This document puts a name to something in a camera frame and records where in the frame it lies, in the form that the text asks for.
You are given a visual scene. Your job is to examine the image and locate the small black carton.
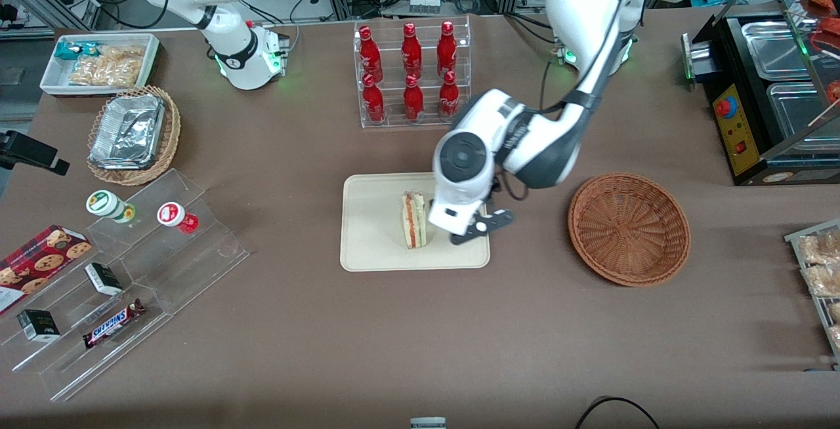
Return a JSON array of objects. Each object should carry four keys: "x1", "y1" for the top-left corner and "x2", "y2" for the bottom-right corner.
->
[
  {"x1": 17, "y1": 309, "x2": 61, "y2": 342},
  {"x1": 85, "y1": 262, "x2": 124, "y2": 297}
]

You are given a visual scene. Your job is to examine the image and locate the grey wire bread rack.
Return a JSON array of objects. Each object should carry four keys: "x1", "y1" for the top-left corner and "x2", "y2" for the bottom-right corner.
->
[{"x1": 784, "y1": 218, "x2": 840, "y2": 372}]

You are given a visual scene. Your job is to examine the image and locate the teal snack packet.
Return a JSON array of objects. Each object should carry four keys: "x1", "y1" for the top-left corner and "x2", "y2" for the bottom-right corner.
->
[{"x1": 54, "y1": 41, "x2": 100, "y2": 60}]

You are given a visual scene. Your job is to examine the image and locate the red cola bottle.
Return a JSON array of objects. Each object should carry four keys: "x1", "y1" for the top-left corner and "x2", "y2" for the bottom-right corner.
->
[
  {"x1": 358, "y1": 25, "x2": 384, "y2": 83},
  {"x1": 401, "y1": 22, "x2": 423, "y2": 79},
  {"x1": 403, "y1": 73, "x2": 425, "y2": 122},
  {"x1": 438, "y1": 70, "x2": 460, "y2": 120},
  {"x1": 437, "y1": 20, "x2": 458, "y2": 77},
  {"x1": 362, "y1": 73, "x2": 386, "y2": 124}
]

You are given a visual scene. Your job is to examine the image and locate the red lid drink cup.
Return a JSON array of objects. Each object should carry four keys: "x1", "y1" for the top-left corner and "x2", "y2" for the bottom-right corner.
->
[{"x1": 157, "y1": 201, "x2": 200, "y2": 235}]

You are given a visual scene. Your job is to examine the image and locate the clear acrylic stepped display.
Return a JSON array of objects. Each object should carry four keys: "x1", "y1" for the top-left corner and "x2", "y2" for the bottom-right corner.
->
[{"x1": 0, "y1": 168, "x2": 251, "y2": 403}]

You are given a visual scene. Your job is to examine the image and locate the red cookie box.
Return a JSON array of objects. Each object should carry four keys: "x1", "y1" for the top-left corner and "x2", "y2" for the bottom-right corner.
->
[{"x1": 0, "y1": 224, "x2": 93, "y2": 316}]

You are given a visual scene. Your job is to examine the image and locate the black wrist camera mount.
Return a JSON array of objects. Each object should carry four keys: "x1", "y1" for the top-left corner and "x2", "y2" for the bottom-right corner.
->
[{"x1": 450, "y1": 209, "x2": 515, "y2": 247}]

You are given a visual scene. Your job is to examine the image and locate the white rectangular snack bin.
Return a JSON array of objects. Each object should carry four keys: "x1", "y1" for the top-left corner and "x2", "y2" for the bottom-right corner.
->
[{"x1": 39, "y1": 33, "x2": 161, "y2": 98}]

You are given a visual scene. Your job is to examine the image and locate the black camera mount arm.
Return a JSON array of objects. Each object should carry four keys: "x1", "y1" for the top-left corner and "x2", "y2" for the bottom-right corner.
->
[{"x1": 0, "y1": 131, "x2": 71, "y2": 176}]

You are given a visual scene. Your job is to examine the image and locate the triangular sandwich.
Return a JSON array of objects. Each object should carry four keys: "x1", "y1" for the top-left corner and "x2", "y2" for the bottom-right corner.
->
[{"x1": 402, "y1": 191, "x2": 434, "y2": 250}]

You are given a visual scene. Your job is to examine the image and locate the green lid drink cup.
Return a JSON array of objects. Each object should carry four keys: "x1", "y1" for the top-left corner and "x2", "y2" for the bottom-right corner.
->
[{"x1": 86, "y1": 190, "x2": 137, "y2": 224}]

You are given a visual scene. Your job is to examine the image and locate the stack of foil trays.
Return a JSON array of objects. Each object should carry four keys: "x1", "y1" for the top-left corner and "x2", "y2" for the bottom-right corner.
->
[{"x1": 89, "y1": 93, "x2": 166, "y2": 171}]

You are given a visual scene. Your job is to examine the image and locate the steel warmer pan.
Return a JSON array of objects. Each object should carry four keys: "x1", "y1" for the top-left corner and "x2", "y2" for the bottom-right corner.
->
[
  {"x1": 741, "y1": 19, "x2": 813, "y2": 82},
  {"x1": 766, "y1": 81, "x2": 840, "y2": 140}
]

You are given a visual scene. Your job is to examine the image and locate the black cable loop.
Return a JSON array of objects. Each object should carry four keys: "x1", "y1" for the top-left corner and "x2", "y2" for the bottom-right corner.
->
[{"x1": 575, "y1": 396, "x2": 661, "y2": 429}]

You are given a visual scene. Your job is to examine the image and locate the clear acrylic bottle rack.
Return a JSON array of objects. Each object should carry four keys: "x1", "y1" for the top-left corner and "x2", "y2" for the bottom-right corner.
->
[{"x1": 354, "y1": 16, "x2": 472, "y2": 130}]

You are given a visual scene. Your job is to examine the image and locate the beige plastic tray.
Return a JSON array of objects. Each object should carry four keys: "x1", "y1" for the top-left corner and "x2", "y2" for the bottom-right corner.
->
[{"x1": 340, "y1": 171, "x2": 491, "y2": 272}]

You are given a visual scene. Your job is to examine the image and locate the clear bag of crackers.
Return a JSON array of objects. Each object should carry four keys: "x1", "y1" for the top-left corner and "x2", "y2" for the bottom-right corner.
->
[{"x1": 69, "y1": 45, "x2": 146, "y2": 87}]

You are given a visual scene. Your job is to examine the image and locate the snickers chocolate bar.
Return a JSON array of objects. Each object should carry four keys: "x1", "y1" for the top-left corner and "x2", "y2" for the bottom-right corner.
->
[{"x1": 82, "y1": 298, "x2": 147, "y2": 350}]

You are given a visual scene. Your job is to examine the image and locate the brown wicker basket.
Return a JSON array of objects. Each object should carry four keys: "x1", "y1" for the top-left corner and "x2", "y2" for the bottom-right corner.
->
[{"x1": 568, "y1": 173, "x2": 691, "y2": 287}]

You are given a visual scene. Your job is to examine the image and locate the light wicker basket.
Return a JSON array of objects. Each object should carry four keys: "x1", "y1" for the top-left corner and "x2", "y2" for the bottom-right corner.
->
[{"x1": 87, "y1": 85, "x2": 182, "y2": 186}]

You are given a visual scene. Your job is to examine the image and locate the black food warmer appliance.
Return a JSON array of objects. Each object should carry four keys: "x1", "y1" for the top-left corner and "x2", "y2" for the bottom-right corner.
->
[{"x1": 681, "y1": 0, "x2": 840, "y2": 187}]

